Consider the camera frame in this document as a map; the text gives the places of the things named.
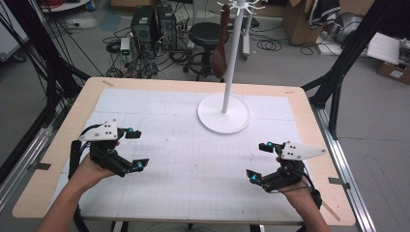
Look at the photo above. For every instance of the person's left hand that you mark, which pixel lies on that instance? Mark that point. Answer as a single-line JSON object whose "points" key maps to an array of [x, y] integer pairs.
{"points": [[88, 174]]}

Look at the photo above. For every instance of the large open cardboard box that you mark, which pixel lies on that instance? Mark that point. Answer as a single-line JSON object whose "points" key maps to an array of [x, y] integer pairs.
{"points": [[299, 25]]}

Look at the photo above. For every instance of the white gridded mat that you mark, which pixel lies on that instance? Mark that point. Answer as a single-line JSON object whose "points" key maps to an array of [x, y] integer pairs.
{"points": [[193, 167]]}

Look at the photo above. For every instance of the black metal frame struts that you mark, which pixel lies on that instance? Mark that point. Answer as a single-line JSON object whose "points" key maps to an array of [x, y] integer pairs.
{"points": [[338, 71]]}

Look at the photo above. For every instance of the person's right hand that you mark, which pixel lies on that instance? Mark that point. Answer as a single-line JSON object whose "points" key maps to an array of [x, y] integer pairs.
{"points": [[301, 196]]}

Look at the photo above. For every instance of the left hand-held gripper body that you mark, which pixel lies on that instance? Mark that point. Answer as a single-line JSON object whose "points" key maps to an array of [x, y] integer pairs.
{"points": [[103, 145]]}

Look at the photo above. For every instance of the black computer tower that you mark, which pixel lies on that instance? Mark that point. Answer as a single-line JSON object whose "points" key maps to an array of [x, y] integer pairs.
{"points": [[167, 25], [141, 25]]}

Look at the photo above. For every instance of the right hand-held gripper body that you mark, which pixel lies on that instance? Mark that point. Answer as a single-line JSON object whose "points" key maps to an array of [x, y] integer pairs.
{"points": [[290, 170]]}

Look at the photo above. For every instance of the dark striped cloth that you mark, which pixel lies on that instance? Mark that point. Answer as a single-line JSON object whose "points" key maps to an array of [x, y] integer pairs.
{"points": [[324, 13]]}

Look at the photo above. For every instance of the white foam sheet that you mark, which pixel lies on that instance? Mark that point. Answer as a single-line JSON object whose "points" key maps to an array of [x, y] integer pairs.
{"points": [[383, 48]]}

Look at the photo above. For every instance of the small grey power box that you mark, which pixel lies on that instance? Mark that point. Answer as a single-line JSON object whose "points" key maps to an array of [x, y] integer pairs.
{"points": [[125, 45]]}

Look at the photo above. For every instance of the flat black box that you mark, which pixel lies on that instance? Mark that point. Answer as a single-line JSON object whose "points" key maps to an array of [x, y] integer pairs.
{"points": [[254, 22]]}

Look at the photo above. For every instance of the white hook stand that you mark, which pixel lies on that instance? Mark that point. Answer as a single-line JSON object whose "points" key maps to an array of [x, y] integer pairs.
{"points": [[224, 117]]}

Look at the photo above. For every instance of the small flat cardboard box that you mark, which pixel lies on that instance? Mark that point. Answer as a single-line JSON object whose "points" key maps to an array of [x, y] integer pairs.
{"points": [[395, 73]]}

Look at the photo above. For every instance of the brown wooden spoon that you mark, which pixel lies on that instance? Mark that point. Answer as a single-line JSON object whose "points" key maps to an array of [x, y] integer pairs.
{"points": [[219, 61]]}

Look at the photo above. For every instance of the black round stool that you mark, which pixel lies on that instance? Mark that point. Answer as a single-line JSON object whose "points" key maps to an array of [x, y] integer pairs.
{"points": [[203, 35]]}

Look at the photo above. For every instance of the thin wooden stick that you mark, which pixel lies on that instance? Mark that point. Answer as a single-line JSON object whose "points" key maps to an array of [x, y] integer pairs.
{"points": [[331, 211]]}

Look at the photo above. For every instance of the grey shiny bundle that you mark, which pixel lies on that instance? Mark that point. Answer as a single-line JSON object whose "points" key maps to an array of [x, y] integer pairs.
{"points": [[348, 27]]}

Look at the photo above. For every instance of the light wooden table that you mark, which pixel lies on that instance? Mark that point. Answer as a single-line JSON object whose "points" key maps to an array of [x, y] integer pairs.
{"points": [[322, 129]]}

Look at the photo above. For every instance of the aluminium rail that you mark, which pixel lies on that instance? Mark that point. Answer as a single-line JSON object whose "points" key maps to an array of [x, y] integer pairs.
{"points": [[345, 161], [22, 164]]}

